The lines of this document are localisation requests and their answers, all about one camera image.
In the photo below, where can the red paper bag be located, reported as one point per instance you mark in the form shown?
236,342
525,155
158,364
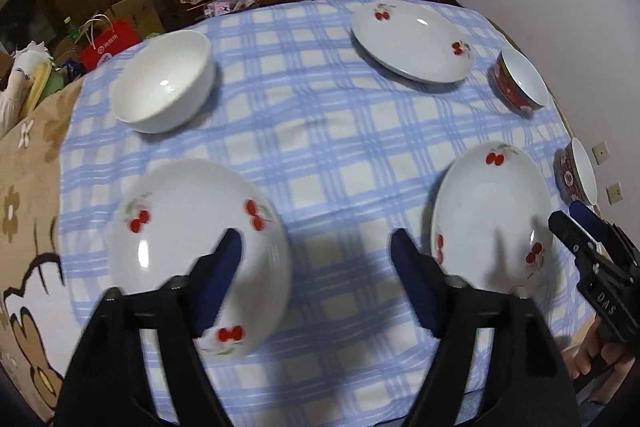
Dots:
107,47

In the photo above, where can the plain white bowl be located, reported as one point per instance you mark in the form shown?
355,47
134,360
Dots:
160,82

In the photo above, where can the blue checked blanket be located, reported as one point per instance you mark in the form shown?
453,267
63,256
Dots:
325,147

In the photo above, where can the white plush toy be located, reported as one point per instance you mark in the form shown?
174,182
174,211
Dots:
17,82

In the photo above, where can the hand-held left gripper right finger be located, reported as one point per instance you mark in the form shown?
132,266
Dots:
415,277

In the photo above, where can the person's right hand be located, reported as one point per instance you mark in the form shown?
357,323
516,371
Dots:
586,352

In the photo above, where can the wall socket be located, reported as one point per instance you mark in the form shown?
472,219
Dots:
601,153
614,192

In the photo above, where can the tan floral blanket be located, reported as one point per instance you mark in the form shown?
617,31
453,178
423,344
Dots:
30,232

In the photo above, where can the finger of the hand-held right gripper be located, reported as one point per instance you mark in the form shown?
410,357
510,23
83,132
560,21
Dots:
587,217
567,234

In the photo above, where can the green bottle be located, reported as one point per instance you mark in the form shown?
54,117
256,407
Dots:
70,27

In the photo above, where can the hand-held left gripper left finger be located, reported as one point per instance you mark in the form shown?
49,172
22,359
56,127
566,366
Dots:
222,277

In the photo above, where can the red patterned bowl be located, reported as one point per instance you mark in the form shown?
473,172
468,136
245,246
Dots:
575,177
520,79

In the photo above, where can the pink packets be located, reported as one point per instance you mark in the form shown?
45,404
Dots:
235,2

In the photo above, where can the brown cardboard box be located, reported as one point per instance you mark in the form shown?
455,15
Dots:
137,14

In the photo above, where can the white cherry print plate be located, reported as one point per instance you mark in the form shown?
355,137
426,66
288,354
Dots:
175,247
410,42
480,217

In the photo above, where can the yellow green cushion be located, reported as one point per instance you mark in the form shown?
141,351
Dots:
45,82

